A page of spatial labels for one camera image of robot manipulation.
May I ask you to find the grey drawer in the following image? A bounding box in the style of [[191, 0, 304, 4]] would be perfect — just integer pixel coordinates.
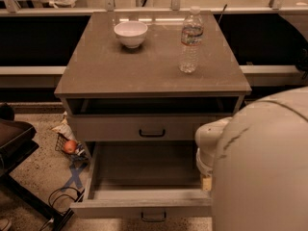
[[71, 141, 212, 222], [67, 115, 225, 141]]

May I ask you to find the black wire basket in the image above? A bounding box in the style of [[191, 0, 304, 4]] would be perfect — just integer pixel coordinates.
[[55, 134, 88, 162]]

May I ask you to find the black cable on floor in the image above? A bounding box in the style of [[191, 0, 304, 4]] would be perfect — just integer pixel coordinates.
[[38, 186, 82, 231]]

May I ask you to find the crumpled snack bag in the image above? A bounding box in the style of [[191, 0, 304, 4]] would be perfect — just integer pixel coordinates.
[[53, 112, 75, 141]]

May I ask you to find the white shoe tip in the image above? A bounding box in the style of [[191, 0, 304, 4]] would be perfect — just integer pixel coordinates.
[[0, 218, 12, 231]]

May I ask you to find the clear plastic water bottle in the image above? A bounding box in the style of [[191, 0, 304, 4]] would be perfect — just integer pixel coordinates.
[[179, 6, 204, 73]]

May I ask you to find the red apple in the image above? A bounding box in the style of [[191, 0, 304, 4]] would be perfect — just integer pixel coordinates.
[[64, 141, 77, 154]]

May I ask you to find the blue tape cross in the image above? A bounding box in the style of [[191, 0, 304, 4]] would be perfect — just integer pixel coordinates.
[[64, 163, 88, 189]]

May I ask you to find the white ceramic bowl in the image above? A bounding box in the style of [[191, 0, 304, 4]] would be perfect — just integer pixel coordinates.
[[114, 21, 148, 48]]

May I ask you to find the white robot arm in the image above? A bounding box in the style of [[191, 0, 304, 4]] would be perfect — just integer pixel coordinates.
[[195, 87, 308, 231]]

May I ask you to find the grey drawer cabinet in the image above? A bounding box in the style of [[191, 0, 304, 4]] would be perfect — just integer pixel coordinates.
[[53, 11, 252, 146]]

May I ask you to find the black office chair left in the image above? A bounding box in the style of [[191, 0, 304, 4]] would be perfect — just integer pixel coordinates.
[[0, 103, 73, 231]]

